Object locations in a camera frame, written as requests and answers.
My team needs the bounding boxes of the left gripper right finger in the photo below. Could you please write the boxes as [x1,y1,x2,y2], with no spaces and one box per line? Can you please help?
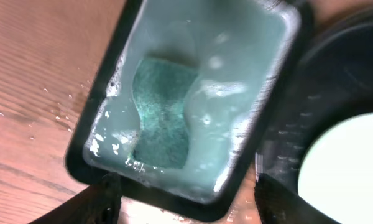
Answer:
[254,174,338,224]

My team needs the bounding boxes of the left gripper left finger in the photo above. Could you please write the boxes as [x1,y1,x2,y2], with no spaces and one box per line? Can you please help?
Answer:
[30,173,122,224]

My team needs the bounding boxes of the round black tray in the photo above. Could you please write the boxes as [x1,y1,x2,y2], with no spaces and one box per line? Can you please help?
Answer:
[255,6,373,191]

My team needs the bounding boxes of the mint plate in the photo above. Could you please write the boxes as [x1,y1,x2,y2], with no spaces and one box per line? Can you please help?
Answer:
[298,113,373,224]

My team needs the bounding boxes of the green yellow sponge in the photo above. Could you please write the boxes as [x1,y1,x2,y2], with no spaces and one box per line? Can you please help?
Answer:
[132,58,198,169]

